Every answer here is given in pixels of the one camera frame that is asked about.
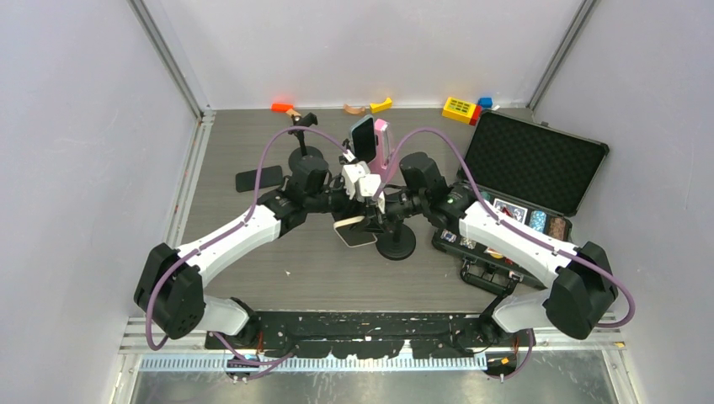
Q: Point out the blue toy brick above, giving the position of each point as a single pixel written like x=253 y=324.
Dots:
x=485 y=102

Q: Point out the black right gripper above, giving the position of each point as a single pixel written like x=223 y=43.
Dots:
x=389 y=222

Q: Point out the red toy brick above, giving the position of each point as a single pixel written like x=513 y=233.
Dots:
x=475 y=115

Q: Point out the yellow toy brick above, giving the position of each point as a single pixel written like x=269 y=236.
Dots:
x=459 y=110

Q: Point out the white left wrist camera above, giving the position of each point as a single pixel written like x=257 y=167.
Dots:
x=351 y=174

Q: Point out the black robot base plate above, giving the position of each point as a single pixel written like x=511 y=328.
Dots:
x=368 y=335

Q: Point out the tan arch block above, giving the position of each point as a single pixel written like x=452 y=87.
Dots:
x=354 y=110

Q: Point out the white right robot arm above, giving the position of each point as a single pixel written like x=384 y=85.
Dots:
x=579 y=287

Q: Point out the pink wedge stand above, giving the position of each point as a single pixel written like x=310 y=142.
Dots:
x=384 y=149

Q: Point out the orange wooden block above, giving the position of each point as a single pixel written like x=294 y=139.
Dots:
x=281 y=107

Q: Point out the black phone stand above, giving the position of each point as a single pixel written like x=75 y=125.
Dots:
x=303 y=150
x=397 y=245

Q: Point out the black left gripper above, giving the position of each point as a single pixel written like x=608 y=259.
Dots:
x=350 y=207

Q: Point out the yellow arch block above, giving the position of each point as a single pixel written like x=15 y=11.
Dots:
x=386 y=104

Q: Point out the black foam-lined case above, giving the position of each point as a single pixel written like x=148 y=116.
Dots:
x=536 y=174

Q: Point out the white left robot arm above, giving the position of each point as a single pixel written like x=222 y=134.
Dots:
x=171 y=289

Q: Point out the smartphone with clear case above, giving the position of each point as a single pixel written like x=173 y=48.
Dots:
x=363 y=139

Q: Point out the smartphone with cream case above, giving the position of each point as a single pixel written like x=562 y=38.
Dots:
x=352 y=231

